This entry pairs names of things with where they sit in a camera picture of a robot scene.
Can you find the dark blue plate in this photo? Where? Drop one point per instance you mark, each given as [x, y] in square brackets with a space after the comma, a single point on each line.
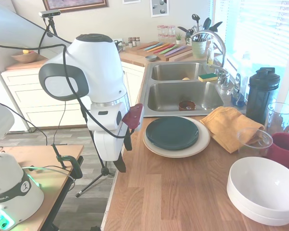
[171, 132]

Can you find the spice jar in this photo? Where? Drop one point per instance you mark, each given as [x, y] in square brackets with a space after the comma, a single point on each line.
[123, 45]
[134, 42]
[130, 42]

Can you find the grey paper poster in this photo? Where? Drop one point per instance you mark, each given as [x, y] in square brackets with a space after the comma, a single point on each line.
[159, 8]

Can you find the red mug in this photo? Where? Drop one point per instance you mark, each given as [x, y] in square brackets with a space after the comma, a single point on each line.
[284, 151]

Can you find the teal knife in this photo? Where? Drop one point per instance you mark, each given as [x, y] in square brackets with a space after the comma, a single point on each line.
[153, 46]

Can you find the white kitchen cabinets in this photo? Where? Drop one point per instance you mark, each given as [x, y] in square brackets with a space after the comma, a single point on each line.
[21, 96]

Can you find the white paper poster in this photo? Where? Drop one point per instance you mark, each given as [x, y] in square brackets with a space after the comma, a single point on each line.
[131, 1]

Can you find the black slotted spoon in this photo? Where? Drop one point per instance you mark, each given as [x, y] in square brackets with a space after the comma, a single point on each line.
[195, 18]

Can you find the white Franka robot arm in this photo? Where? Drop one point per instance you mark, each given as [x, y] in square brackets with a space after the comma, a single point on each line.
[98, 60]

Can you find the black solid spoon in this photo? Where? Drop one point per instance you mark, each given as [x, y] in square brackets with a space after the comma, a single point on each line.
[207, 22]

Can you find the green knife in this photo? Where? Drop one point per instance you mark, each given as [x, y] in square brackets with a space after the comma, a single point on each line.
[169, 49]

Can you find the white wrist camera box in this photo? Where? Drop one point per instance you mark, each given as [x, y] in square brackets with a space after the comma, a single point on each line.
[103, 120]

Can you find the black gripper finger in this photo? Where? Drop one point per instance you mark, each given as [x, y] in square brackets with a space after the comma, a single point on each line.
[121, 166]
[128, 142]

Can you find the black angled spatula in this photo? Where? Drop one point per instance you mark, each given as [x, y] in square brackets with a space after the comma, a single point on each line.
[217, 25]

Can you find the stainless double sink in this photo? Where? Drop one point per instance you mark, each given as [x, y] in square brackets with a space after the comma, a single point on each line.
[168, 96]

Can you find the black flat turner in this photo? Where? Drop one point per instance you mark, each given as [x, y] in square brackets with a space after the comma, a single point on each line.
[182, 29]

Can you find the white ceramic bowl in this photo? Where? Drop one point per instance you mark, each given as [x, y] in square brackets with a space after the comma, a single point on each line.
[255, 216]
[262, 183]

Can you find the grey stereo camera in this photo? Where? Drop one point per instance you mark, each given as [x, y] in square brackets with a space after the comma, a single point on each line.
[49, 14]

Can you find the dark leafy plant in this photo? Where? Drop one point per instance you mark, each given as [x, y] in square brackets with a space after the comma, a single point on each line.
[187, 34]

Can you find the small potted plant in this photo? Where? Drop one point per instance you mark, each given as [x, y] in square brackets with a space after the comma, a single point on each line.
[179, 38]

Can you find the clear yellow soap bottle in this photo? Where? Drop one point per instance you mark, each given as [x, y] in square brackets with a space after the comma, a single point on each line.
[210, 57]

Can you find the yellow green sponge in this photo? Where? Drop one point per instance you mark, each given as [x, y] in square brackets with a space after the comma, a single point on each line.
[207, 77]

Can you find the white window blind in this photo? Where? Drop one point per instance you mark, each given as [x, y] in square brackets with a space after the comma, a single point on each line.
[255, 36]

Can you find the black tripod stand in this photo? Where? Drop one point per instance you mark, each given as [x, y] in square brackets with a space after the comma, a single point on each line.
[103, 170]

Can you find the purple knife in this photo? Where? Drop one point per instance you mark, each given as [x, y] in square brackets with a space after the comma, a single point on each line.
[174, 51]

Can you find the small grey bowl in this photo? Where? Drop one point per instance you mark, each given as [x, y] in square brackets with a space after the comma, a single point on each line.
[151, 58]

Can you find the wooden fruit bowl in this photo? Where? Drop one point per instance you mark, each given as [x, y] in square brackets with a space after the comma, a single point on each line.
[25, 58]

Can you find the orange knife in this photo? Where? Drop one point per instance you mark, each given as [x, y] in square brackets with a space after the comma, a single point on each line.
[158, 47]

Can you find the orange yellow towel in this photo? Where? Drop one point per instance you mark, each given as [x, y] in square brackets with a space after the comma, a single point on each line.
[224, 125]

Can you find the wooden framed picture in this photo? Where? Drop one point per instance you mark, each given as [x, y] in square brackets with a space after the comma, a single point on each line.
[74, 6]

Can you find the green table clamp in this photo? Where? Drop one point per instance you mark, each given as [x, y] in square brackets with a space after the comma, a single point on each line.
[74, 166]

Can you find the red camera mount plate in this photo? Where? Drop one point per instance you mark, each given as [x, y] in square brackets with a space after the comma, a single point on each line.
[133, 116]

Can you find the chrome gooseneck faucet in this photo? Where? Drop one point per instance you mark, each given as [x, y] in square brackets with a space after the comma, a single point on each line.
[223, 53]

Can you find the wooden cutting board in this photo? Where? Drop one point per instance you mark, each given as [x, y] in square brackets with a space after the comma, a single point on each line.
[139, 49]

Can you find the brown bowl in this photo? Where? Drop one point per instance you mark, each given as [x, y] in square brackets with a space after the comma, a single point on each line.
[186, 107]

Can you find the pink knife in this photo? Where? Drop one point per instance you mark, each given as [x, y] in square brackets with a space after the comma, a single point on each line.
[164, 48]

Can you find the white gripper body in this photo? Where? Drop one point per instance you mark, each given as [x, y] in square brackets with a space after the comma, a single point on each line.
[108, 146]

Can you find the large beige plate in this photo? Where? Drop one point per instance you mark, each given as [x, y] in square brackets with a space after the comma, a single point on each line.
[203, 142]

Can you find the red-lidded glass jar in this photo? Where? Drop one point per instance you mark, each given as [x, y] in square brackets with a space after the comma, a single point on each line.
[160, 33]
[172, 33]
[166, 33]

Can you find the yellow fruit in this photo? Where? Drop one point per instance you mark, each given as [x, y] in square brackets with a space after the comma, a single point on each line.
[26, 51]

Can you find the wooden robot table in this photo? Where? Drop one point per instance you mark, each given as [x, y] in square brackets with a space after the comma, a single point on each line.
[38, 156]

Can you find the speckled utensil crock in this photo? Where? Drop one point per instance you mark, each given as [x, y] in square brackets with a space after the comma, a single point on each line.
[198, 50]

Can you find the clear plastic cup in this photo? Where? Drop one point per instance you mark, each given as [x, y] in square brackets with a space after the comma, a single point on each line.
[253, 149]

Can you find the black shaker bottle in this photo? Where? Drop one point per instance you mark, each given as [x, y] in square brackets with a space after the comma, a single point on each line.
[260, 96]

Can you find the blue dish soap bottle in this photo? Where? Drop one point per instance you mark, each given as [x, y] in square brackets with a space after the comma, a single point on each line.
[238, 98]

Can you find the clear glass pitcher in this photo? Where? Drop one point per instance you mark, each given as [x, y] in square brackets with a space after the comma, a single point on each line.
[279, 118]

